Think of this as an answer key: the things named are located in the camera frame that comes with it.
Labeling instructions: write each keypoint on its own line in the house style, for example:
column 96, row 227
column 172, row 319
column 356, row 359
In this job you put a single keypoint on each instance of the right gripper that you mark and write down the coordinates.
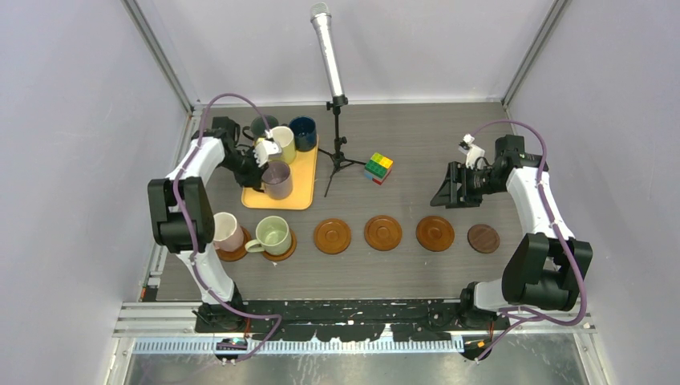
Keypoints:
column 448, row 195

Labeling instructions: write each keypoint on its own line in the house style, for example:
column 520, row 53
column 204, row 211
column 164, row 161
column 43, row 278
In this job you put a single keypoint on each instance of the silver microphone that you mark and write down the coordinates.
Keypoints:
column 320, row 18

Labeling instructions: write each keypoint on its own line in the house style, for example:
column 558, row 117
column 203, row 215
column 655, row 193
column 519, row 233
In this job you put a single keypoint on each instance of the mauve purple cup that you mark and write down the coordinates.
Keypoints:
column 277, row 180

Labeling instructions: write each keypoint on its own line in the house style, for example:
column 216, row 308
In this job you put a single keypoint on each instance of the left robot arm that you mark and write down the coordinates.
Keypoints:
column 182, row 217

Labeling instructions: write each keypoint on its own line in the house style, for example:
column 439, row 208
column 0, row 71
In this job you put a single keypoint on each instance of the light green mug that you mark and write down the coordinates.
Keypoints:
column 272, row 236

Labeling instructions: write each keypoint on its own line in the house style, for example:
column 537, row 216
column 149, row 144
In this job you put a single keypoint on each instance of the colourful block cube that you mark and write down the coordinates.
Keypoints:
column 378, row 168

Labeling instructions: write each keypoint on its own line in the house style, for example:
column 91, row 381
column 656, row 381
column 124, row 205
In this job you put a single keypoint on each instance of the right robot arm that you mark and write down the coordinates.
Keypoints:
column 548, row 267

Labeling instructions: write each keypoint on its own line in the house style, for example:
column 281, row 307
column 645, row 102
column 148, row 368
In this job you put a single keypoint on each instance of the yellow tray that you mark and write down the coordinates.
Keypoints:
column 303, row 175

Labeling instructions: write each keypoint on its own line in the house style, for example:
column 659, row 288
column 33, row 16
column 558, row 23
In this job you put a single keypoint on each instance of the dark green mug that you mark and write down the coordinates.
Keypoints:
column 259, row 125

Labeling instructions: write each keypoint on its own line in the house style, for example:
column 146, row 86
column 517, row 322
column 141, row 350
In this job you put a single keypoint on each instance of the dark brown coaster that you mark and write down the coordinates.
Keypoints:
column 483, row 238

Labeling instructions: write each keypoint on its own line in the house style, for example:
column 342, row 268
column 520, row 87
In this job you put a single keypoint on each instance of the black microphone tripod stand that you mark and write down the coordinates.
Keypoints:
column 337, row 156

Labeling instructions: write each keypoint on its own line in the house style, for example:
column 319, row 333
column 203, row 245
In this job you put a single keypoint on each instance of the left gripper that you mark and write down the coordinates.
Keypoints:
column 253, row 178

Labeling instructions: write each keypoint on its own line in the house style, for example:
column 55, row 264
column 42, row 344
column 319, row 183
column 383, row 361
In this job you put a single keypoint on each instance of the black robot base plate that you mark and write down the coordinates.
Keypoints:
column 409, row 320

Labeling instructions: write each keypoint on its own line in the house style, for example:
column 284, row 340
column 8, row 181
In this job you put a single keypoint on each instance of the pink white cup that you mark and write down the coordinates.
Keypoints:
column 228, row 235

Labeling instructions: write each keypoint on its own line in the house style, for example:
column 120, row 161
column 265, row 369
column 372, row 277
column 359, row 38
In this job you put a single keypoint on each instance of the cream yellow cup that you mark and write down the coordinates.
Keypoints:
column 284, row 137

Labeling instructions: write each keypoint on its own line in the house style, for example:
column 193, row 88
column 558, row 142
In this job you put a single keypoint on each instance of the navy blue cup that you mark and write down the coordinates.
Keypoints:
column 304, row 131

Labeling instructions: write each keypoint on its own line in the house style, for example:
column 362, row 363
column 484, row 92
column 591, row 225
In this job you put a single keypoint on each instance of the aluminium frame rail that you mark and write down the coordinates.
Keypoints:
column 169, row 328

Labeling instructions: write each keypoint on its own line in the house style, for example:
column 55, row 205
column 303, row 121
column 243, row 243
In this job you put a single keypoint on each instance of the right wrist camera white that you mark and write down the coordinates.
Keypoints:
column 473, row 152

